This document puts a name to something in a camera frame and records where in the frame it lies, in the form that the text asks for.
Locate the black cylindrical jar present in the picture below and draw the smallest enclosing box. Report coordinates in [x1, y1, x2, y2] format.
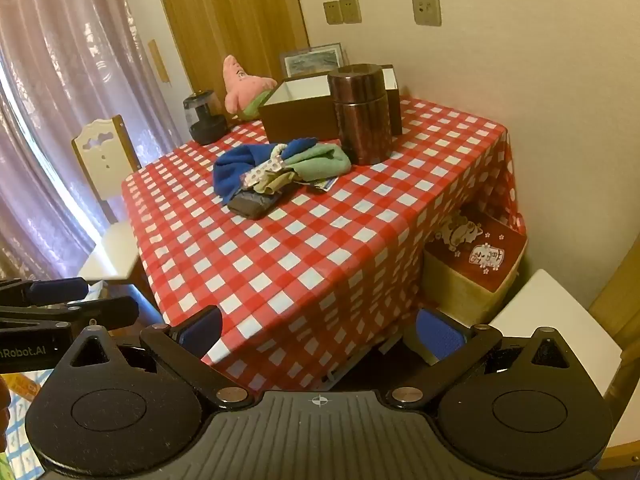
[182, 90, 229, 146]

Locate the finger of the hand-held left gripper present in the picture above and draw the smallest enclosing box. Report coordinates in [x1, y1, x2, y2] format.
[0, 277, 90, 307]
[0, 296, 141, 333]

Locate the blue scalloped cloth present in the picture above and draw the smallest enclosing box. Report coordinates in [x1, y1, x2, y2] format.
[284, 137, 317, 161]

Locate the red printed gift box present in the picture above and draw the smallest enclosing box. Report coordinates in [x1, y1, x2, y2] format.
[422, 210, 528, 326]

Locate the brown metal canister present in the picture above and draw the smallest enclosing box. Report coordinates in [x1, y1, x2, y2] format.
[327, 63, 393, 166]

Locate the blue checked blanket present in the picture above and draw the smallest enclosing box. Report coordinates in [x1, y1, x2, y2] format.
[0, 367, 57, 480]

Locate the white wooden chair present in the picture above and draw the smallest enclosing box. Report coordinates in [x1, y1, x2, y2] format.
[71, 115, 166, 311]
[487, 240, 640, 451]

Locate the red white checked tablecloth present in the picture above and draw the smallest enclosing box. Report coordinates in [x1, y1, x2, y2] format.
[121, 94, 527, 378]

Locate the white polka dot cloth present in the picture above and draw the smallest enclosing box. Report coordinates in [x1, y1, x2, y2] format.
[243, 144, 290, 189]

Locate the dark brown pouch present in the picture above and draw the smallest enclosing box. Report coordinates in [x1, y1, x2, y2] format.
[227, 191, 281, 220]

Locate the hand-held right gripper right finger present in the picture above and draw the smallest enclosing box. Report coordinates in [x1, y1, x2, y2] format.
[384, 307, 583, 408]

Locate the green cloth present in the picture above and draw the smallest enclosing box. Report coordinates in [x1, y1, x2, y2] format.
[272, 145, 353, 184]

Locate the wooden door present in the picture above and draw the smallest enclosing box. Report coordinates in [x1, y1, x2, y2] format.
[150, 0, 310, 111]

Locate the brown cardboard box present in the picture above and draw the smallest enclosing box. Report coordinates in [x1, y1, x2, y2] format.
[257, 64, 403, 145]

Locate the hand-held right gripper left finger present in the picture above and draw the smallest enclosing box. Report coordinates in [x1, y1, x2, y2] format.
[51, 306, 253, 408]

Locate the pink starfish plush toy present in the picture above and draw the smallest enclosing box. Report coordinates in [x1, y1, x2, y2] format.
[223, 55, 278, 122]

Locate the small wooden wall plaque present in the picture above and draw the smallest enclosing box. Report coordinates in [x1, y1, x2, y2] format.
[147, 39, 169, 82]

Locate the lilac curtain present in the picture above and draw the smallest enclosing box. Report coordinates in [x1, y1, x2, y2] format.
[0, 0, 187, 283]

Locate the clear acrylic picture frame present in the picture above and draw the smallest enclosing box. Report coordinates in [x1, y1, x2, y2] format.
[279, 42, 346, 79]

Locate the khaki cloth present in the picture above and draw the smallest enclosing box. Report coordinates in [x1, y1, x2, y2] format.
[252, 170, 299, 195]

